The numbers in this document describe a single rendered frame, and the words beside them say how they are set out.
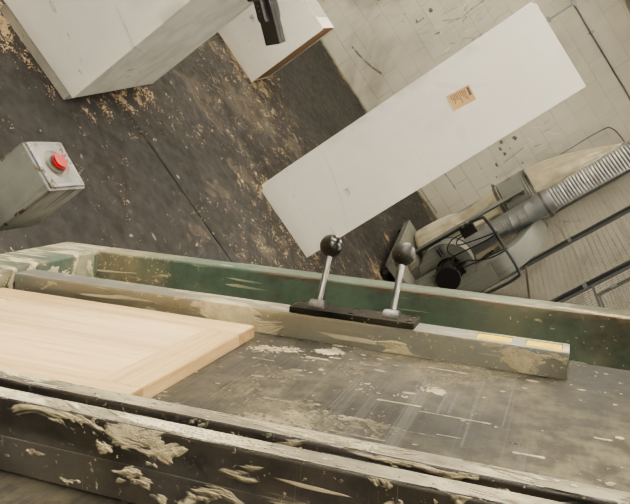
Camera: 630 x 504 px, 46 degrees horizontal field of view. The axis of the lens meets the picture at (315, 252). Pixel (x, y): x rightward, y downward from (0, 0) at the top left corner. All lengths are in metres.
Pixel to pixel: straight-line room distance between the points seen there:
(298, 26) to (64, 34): 2.69
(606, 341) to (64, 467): 0.92
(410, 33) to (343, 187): 4.49
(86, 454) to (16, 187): 1.03
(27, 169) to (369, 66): 7.73
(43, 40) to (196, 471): 3.23
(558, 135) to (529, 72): 4.55
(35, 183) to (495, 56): 3.43
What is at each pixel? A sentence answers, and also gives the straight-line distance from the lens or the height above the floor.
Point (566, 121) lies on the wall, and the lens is 9.12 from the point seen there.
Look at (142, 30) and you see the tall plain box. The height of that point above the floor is 0.55.
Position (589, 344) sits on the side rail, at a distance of 1.33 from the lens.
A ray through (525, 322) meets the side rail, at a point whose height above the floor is 1.60.
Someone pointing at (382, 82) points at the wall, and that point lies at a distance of 9.13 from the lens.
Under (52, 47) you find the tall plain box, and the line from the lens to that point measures 3.71.
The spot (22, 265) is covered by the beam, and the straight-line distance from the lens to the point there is 1.45.
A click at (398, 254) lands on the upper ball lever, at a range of 1.15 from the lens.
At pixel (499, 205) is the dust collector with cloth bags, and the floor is 1.04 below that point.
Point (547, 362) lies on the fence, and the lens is 1.09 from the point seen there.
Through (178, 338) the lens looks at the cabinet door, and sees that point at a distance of 1.08.
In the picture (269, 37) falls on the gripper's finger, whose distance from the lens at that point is 1.17.
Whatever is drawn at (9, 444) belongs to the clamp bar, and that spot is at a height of 1.28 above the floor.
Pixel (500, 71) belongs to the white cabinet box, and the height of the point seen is 1.69.
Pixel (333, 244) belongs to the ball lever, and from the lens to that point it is 1.18.
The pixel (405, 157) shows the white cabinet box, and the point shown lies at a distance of 4.71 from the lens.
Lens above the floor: 1.82
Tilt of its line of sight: 21 degrees down
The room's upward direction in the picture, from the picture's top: 58 degrees clockwise
